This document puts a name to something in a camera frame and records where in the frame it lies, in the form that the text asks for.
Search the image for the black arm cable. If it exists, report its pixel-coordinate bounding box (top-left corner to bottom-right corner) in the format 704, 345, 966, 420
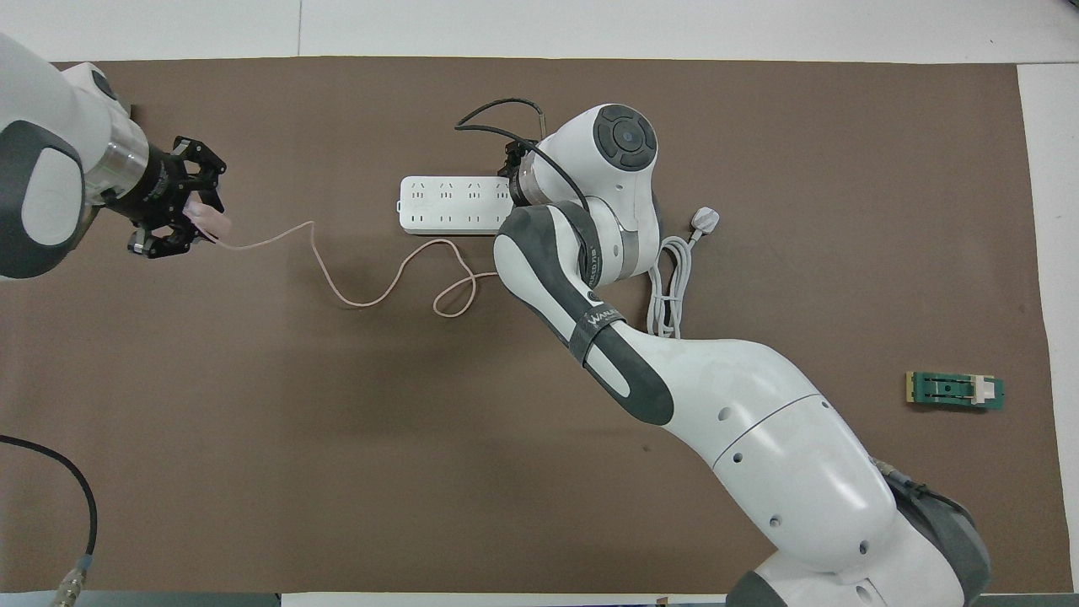
0, 435, 99, 607
455, 99, 593, 281

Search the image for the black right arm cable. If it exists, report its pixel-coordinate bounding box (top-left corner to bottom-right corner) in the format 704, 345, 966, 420
455, 99, 593, 281

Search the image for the pink charging cable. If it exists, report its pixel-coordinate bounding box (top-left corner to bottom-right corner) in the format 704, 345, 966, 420
215, 221, 500, 319

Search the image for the brown table mat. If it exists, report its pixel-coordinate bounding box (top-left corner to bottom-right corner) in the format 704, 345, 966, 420
0, 57, 1073, 596

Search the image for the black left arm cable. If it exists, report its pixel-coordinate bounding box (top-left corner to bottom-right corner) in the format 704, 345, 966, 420
0, 435, 99, 607

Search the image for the pink charger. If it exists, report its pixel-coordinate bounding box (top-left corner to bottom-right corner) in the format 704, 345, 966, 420
187, 201, 234, 239

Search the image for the white power cord with plug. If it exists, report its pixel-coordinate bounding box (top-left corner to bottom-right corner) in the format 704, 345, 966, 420
647, 207, 722, 340

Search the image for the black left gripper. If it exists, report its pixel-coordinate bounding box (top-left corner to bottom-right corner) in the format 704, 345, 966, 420
125, 136, 228, 259

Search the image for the green knife switch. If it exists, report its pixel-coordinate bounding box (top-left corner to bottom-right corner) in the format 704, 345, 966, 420
906, 371, 1006, 414

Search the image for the white power strip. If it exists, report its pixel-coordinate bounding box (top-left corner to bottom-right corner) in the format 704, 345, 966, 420
398, 175, 517, 235

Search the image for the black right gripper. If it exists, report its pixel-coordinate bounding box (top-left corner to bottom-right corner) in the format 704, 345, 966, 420
502, 140, 539, 207

